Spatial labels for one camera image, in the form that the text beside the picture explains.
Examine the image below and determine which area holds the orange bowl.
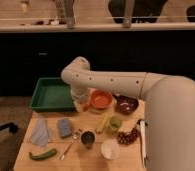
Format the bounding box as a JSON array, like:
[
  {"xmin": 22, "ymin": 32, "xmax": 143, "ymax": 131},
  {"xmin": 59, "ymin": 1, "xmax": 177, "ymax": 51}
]
[{"xmin": 90, "ymin": 90, "xmax": 113, "ymax": 109}]

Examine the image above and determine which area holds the purple bowl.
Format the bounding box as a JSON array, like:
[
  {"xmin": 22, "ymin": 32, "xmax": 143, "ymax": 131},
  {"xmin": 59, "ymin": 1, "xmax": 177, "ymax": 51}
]
[{"xmin": 115, "ymin": 95, "xmax": 139, "ymax": 115}]

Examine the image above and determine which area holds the blue sponge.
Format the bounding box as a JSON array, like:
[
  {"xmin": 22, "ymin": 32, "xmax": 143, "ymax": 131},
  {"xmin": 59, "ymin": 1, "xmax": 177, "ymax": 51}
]
[{"xmin": 57, "ymin": 118, "xmax": 72, "ymax": 138}]

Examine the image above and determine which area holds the yellow banana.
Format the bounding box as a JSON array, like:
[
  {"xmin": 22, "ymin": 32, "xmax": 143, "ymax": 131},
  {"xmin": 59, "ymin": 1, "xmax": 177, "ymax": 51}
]
[{"xmin": 96, "ymin": 114, "xmax": 110, "ymax": 134}]

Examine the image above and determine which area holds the black office chair base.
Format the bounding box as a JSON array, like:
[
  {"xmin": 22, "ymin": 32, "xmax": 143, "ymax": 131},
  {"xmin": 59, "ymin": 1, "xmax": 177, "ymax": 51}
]
[{"xmin": 0, "ymin": 122, "xmax": 19, "ymax": 133}]

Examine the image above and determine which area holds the metal spoon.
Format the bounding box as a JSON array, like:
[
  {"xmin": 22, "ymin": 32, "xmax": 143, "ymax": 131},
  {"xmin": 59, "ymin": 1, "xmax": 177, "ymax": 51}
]
[{"xmin": 59, "ymin": 134, "xmax": 79, "ymax": 160}]

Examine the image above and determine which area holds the green plastic tray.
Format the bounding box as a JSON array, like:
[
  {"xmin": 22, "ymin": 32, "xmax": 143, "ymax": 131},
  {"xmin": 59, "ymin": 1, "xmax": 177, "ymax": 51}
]
[{"xmin": 30, "ymin": 77, "xmax": 75, "ymax": 112}]

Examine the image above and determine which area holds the white handled knife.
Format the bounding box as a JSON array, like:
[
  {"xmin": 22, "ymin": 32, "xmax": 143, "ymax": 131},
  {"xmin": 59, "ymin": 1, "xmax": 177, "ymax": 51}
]
[{"xmin": 137, "ymin": 119, "xmax": 146, "ymax": 168}]

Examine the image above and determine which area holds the light blue cloth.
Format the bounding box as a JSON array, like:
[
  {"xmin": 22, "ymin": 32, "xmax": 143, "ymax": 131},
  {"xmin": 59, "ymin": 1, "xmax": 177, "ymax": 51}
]
[{"xmin": 30, "ymin": 118, "xmax": 51, "ymax": 147}]

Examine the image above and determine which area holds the green cup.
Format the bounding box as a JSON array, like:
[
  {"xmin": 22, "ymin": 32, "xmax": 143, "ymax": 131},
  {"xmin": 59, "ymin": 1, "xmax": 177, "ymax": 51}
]
[{"xmin": 108, "ymin": 116, "xmax": 122, "ymax": 132}]

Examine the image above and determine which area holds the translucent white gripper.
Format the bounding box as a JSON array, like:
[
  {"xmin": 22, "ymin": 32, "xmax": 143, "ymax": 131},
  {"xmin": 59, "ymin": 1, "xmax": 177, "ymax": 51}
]
[{"xmin": 71, "ymin": 90, "xmax": 90, "ymax": 112}]

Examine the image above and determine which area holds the red grapes bunch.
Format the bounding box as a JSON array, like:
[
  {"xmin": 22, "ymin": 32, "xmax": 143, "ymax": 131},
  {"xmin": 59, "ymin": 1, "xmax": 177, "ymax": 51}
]
[{"xmin": 117, "ymin": 128, "xmax": 140, "ymax": 145}]

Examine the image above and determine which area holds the dark metal cup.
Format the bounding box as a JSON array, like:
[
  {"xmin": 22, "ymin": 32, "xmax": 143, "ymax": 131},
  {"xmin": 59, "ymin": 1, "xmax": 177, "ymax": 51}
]
[{"xmin": 81, "ymin": 131, "xmax": 95, "ymax": 149}]

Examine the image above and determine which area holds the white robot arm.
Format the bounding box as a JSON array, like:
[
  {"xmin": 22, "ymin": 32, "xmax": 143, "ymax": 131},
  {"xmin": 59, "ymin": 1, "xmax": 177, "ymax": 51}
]
[{"xmin": 61, "ymin": 57, "xmax": 195, "ymax": 171}]

